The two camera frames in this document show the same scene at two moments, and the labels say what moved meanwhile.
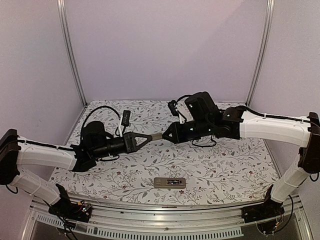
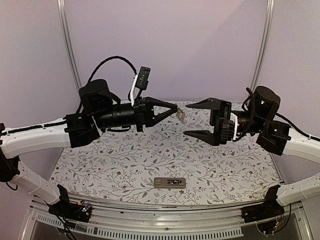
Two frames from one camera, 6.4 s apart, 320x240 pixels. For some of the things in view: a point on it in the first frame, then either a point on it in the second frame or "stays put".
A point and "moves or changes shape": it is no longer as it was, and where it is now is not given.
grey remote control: x=169 y=182 stays put
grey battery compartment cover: x=156 y=136 moves or changes shape
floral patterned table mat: x=238 y=169 stays put
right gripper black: x=177 y=137 → x=219 y=118
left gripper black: x=130 y=141 → x=144 y=111
